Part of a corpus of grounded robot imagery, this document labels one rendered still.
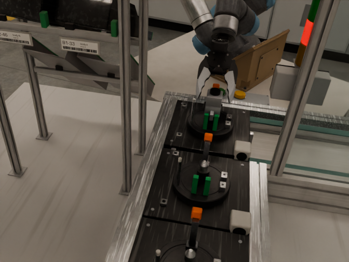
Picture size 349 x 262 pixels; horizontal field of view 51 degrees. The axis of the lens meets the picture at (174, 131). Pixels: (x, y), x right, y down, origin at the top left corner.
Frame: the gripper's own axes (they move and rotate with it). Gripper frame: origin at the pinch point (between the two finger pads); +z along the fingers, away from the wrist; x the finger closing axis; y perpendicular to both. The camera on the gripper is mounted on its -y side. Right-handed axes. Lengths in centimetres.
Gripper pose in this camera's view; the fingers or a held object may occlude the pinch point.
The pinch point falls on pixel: (214, 97)
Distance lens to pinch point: 104.4
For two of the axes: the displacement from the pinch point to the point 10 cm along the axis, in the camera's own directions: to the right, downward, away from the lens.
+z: -1.6, 9.8, -1.5
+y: 0.7, 1.6, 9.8
